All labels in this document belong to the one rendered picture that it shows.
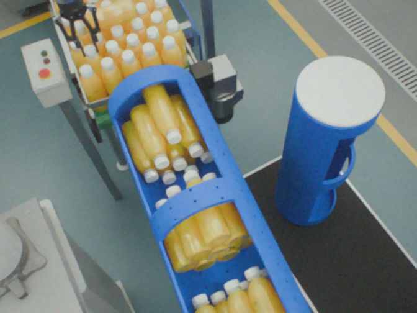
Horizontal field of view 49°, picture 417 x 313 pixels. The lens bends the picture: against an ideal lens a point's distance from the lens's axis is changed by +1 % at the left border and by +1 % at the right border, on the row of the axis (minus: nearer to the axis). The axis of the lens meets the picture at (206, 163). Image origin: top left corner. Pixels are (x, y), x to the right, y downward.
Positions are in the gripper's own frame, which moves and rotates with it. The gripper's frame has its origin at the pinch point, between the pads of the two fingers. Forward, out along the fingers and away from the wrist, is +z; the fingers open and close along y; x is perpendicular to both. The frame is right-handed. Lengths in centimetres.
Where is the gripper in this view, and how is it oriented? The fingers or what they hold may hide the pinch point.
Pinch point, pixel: (87, 44)
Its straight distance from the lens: 158.8
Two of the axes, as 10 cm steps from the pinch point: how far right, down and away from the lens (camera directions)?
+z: 0.6, 4.7, 8.8
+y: 9.3, -3.6, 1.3
